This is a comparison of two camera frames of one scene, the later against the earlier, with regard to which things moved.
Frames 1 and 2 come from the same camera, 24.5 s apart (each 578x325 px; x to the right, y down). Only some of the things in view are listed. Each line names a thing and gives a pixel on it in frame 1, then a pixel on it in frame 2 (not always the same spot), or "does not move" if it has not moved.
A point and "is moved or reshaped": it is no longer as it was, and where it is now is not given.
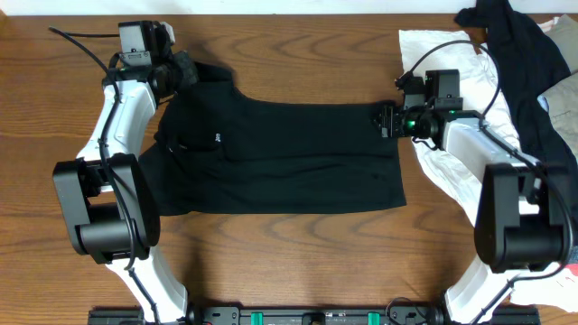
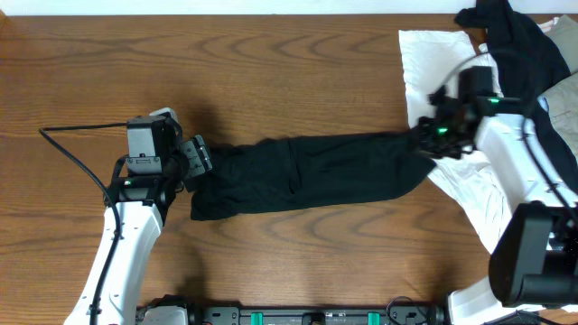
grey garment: (562, 101) does not move
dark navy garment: (529, 60) does not move
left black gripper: (184, 69) -> (197, 156)
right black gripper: (391, 117) -> (423, 138)
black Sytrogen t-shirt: (214, 151) is moved or reshaped
